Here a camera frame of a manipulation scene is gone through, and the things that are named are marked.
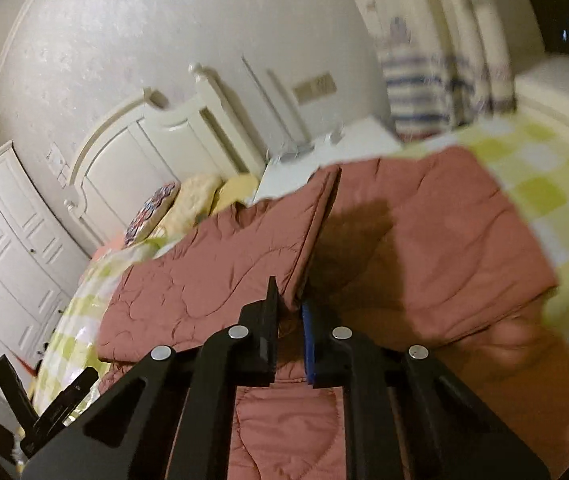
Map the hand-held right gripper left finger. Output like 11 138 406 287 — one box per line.
22 277 279 480

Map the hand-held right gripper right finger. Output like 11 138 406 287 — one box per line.
302 302 551 480

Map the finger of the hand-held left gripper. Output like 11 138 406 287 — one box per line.
19 367 100 458
0 355 39 431

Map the pink quilted garment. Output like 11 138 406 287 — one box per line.
95 146 569 480

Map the white panelled wardrobe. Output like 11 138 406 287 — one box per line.
0 140 90 396

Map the pale yellow pillow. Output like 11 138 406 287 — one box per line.
209 174 260 216
152 174 222 238

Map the colourful patterned pillow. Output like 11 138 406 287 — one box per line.
123 181 181 247

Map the white nightstand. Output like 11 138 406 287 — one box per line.
252 117 403 206

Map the white wooden headboard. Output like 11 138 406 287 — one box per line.
64 62 265 256

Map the blue striped hanging cloth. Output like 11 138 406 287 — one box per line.
377 17 453 141

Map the green white checked bedsheet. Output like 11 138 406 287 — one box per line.
29 110 569 456

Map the cream patterned curtain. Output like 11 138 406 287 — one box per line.
335 0 520 126

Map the white furniture edge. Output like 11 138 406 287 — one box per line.
515 55 569 161

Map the dark cable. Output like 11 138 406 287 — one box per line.
269 130 345 162

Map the white wall socket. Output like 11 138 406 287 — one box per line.
44 142 72 188

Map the beige wall switch plate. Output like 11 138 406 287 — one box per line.
292 74 336 105

